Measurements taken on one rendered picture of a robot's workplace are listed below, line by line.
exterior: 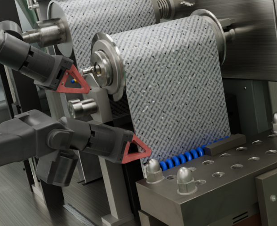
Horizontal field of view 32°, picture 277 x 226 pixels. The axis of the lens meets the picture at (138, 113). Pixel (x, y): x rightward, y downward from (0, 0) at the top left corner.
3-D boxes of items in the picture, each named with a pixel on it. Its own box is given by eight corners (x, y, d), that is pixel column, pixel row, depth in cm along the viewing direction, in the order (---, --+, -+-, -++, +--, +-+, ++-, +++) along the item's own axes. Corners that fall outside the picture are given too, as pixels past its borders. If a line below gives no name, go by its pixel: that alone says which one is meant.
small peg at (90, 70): (82, 77, 101) (80, 72, 102) (94, 73, 102) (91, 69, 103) (83, 72, 100) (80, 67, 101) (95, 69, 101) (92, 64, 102)
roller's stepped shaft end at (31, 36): (14, 46, 118) (10, 33, 117) (37, 41, 121) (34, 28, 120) (17, 46, 115) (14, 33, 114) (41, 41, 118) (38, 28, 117)
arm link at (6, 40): (-13, 61, 89) (2, 36, 88) (-14, 47, 95) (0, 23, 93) (20, 77, 93) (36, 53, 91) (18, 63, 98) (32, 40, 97)
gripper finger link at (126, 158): (151, 171, 99) (112, 162, 94) (135, 163, 105) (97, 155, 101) (160, 138, 99) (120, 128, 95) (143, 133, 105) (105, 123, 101)
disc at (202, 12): (187, 65, 121) (183, 6, 115) (189, 65, 121) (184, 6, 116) (226, 78, 109) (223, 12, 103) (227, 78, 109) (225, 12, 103)
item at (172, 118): (144, 179, 102) (126, 94, 98) (230, 145, 112) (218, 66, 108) (145, 180, 101) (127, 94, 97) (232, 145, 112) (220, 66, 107)
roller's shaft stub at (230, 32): (202, 49, 115) (199, 31, 114) (225, 43, 118) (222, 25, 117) (213, 49, 111) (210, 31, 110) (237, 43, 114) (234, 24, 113)
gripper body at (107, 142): (123, 165, 93) (89, 158, 89) (101, 155, 102) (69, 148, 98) (132, 132, 93) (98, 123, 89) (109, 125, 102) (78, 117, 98)
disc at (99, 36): (96, 92, 110) (86, 27, 104) (98, 91, 110) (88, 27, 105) (127, 109, 98) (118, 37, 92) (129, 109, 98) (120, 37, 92)
